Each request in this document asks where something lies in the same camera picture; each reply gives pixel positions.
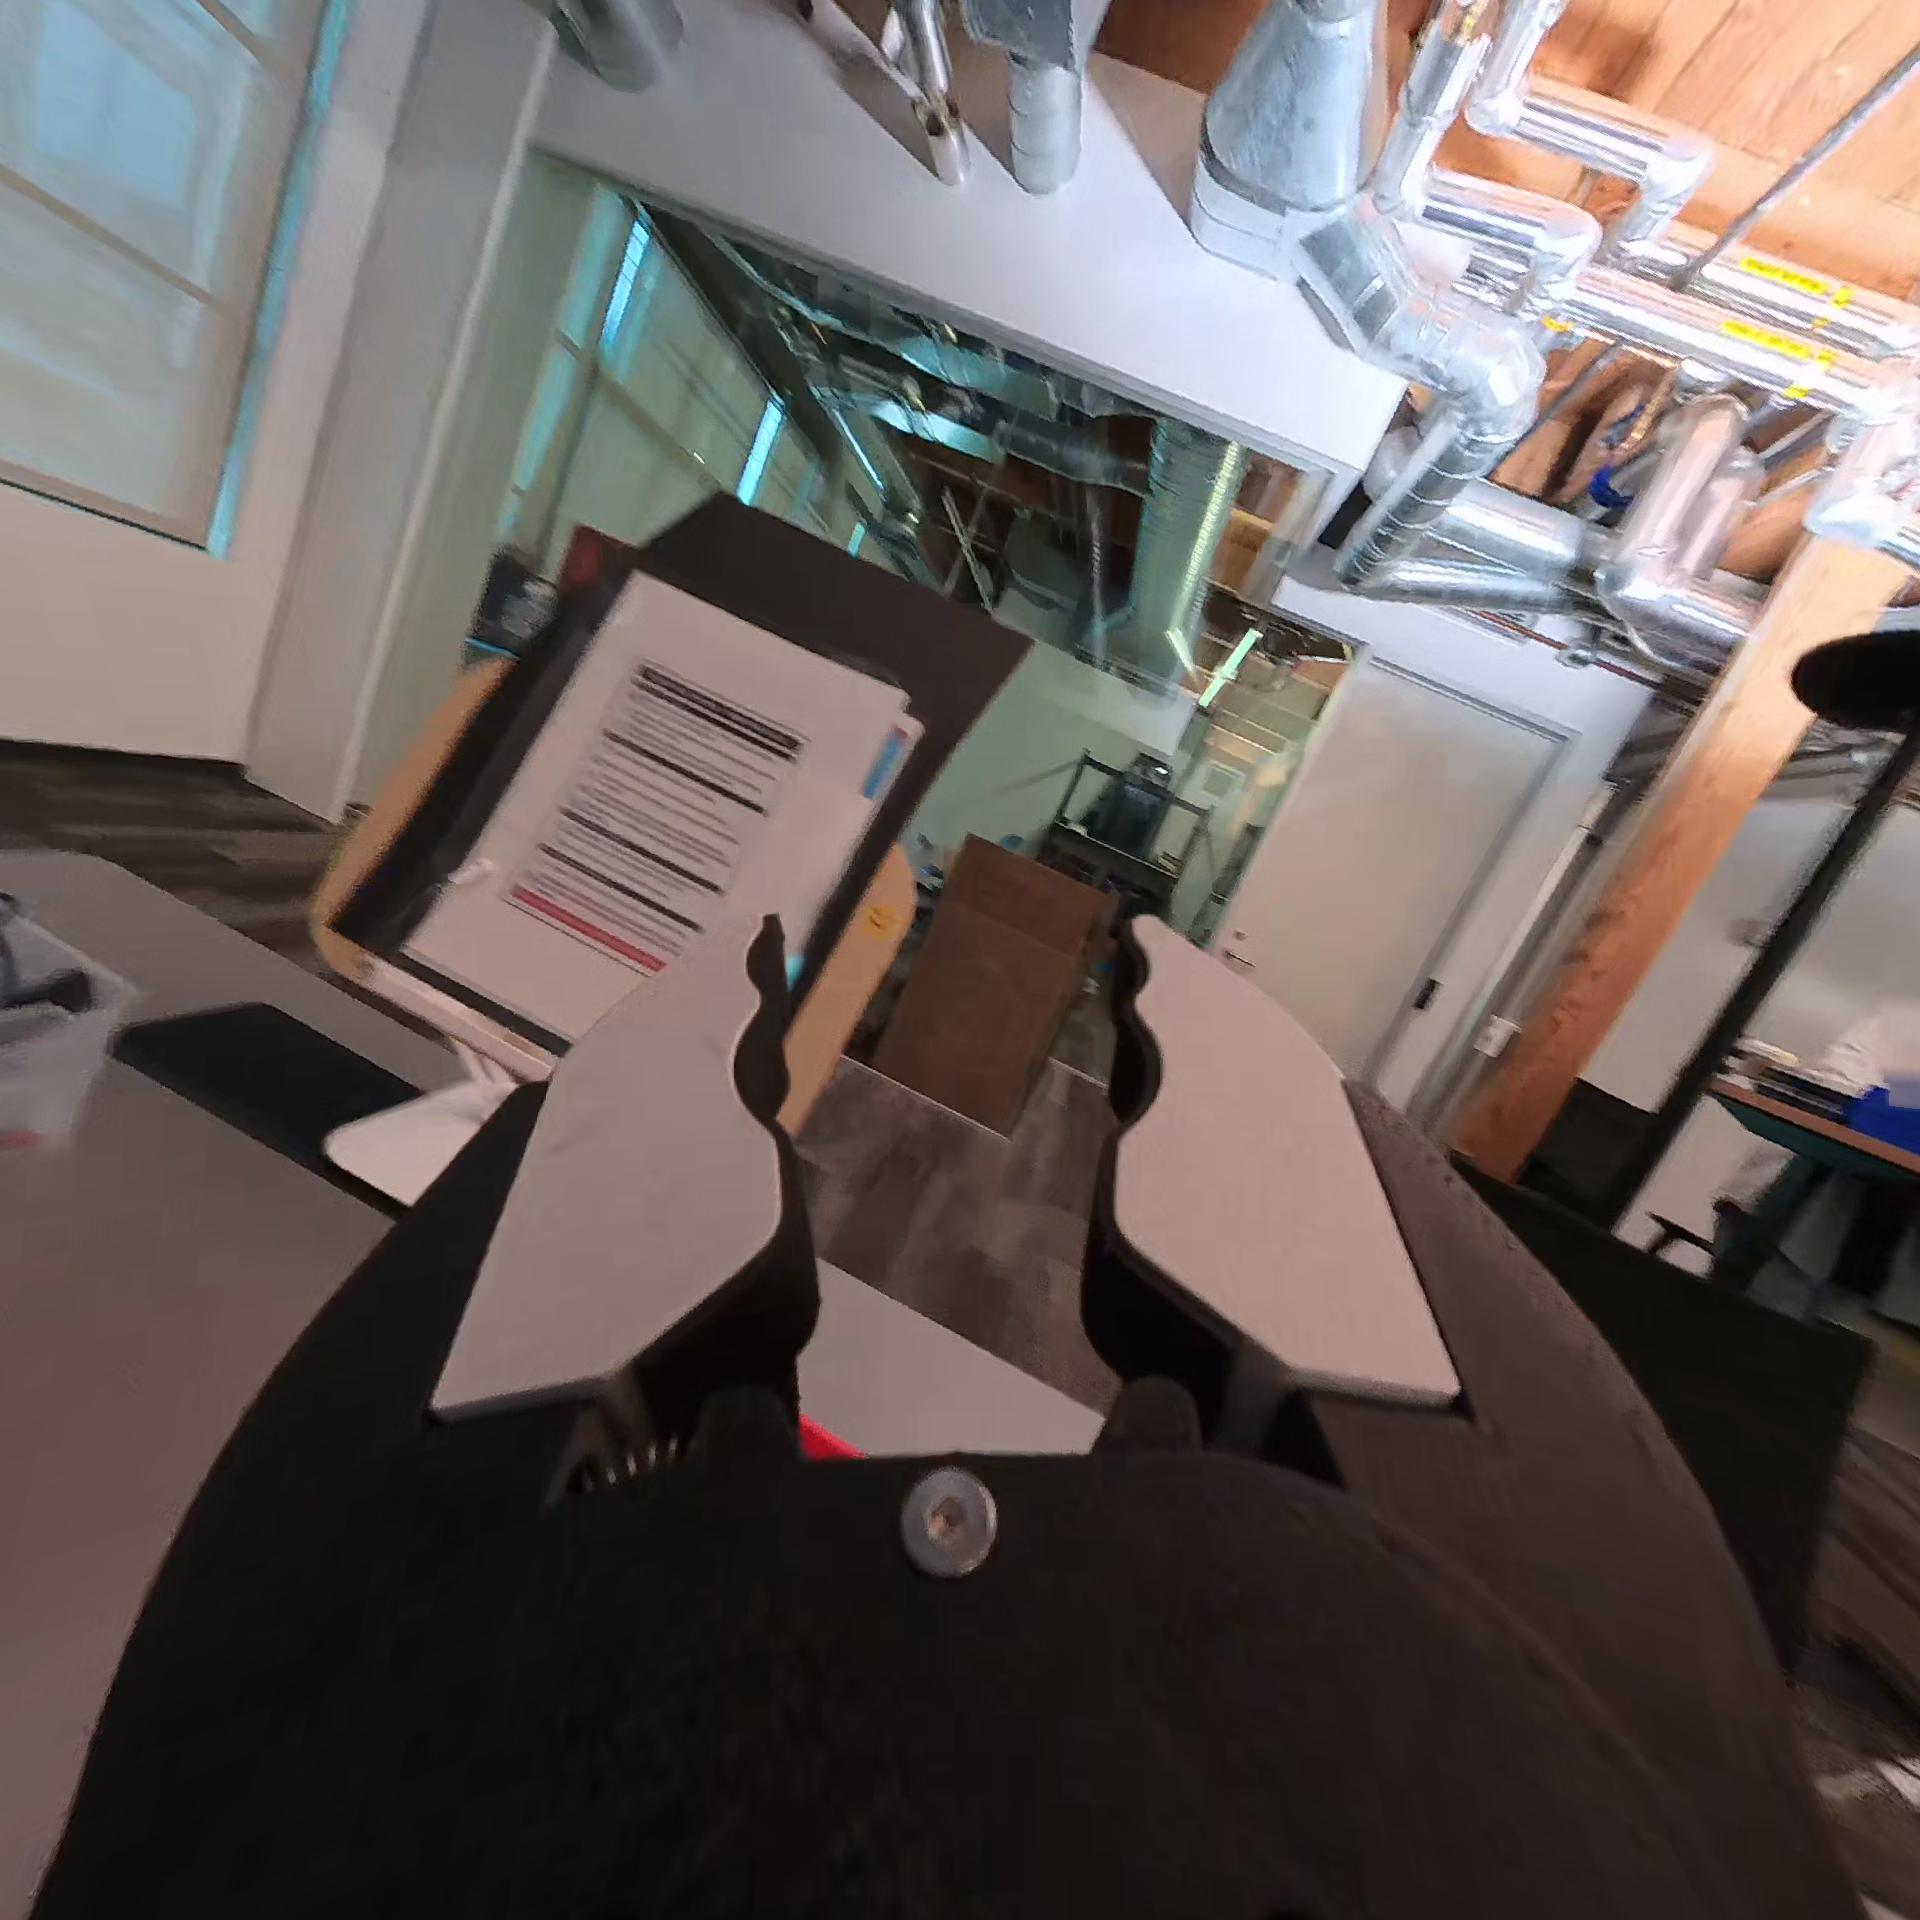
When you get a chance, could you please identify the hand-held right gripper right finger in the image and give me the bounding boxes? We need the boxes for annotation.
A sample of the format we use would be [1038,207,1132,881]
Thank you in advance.
[1079,915,1461,1444]

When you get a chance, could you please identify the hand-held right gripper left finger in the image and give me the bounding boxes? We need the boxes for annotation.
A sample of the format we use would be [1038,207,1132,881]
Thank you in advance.
[429,915,823,1431]

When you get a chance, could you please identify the clear plastic bin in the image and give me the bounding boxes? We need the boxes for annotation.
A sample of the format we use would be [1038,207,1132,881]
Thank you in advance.
[0,892,140,1156]

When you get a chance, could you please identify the brown cardboard box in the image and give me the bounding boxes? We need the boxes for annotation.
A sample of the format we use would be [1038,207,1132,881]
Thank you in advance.
[870,833,1125,1137]

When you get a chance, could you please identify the white door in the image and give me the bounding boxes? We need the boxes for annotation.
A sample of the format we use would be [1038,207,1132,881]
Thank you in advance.
[1212,656,1583,1087]

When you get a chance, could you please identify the printed instruction sheet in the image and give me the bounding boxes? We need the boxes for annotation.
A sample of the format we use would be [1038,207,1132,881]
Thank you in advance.
[502,656,812,977]

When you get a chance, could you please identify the black desk mat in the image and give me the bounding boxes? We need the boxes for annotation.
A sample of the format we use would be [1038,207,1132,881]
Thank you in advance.
[116,1001,470,1186]

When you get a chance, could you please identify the black metal rack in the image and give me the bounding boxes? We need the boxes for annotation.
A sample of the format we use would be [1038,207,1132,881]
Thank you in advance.
[1046,747,1210,903]

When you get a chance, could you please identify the wooden side table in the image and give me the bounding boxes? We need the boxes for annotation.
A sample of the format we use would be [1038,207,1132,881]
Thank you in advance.
[1703,1035,1920,1292]

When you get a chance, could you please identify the black pole stand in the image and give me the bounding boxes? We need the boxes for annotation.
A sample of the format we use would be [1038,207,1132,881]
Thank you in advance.
[1612,631,1920,1249]

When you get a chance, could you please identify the cluster of silver ducts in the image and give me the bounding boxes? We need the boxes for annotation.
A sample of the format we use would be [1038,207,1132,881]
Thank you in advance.
[547,0,1920,650]

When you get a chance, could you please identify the large grid window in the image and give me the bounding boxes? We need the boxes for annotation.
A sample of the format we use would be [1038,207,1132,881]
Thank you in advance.
[0,0,354,560]

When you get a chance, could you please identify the wooden post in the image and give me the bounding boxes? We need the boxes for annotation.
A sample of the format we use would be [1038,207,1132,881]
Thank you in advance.
[1452,526,1912,1186]

